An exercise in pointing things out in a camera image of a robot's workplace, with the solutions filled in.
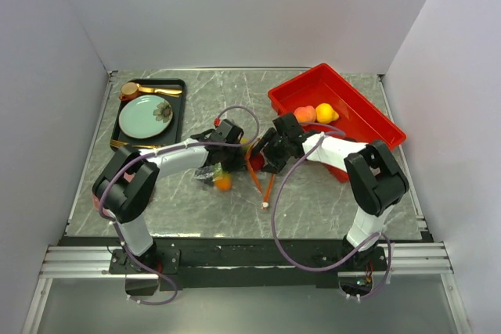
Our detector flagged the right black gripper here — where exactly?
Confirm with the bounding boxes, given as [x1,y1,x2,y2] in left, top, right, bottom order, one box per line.
[248,127,290,175]

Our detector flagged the yellow green fake mango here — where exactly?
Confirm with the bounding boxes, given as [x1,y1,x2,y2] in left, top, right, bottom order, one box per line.
[240,137,254,155]

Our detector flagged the red fake strawberry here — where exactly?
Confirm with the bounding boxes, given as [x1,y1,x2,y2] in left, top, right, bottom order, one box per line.
[249,154,265,171]

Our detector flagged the clear zip top bag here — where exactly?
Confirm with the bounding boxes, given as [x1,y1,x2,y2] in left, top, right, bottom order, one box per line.
[193,134,277,210]

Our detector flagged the dark fake grapes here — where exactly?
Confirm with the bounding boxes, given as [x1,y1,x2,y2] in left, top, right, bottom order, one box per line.
[193,166,214,186]

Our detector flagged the fake peach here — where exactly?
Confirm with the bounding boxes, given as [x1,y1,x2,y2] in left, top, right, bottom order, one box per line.
[294,106,316,123]

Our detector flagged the fake orange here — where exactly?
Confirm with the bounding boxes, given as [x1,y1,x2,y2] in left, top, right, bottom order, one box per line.
[315,103,340,124]

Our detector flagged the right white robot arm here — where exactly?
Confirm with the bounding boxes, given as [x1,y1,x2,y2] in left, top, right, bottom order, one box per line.
[253,128,409,270]

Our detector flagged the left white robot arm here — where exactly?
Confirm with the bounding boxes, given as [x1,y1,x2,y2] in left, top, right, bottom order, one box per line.
[92,119,244,273]

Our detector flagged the red plastic bin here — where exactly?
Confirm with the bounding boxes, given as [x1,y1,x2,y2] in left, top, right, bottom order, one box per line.
[267,63,407,185]

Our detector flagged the gold spoon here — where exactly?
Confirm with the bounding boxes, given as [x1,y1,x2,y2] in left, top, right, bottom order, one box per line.
[136,84,182,98]

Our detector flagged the teal flower plate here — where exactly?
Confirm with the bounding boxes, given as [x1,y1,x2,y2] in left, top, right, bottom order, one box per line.
[118,95,174,139]

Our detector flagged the pink dotted plate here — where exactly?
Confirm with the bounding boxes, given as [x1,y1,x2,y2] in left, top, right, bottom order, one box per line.
[92,173,134,209]

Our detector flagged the gold fork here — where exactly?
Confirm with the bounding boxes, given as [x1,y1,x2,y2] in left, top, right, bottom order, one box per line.
[109,139,167,150]

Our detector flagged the small brown cup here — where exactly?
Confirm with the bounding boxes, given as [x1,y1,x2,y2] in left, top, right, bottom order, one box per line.
[119,82,139,102]

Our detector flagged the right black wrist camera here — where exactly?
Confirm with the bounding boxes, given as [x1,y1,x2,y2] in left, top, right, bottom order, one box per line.
[272,113,305,140]

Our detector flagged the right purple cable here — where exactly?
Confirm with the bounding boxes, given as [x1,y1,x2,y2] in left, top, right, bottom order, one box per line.
[272,121,392,300]

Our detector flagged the purple cable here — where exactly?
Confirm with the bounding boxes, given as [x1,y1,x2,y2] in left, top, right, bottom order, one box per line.
[97,105,261,307]
[272,121,392,300]

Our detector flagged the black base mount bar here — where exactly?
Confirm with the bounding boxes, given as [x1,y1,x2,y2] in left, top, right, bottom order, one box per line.
[108,232,388,298]

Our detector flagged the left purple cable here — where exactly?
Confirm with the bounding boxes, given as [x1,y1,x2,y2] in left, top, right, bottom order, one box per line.
[97,105,261,307]

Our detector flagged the aluminium frame rail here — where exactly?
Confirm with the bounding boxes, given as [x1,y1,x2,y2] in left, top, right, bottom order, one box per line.
[38,243,455,278]

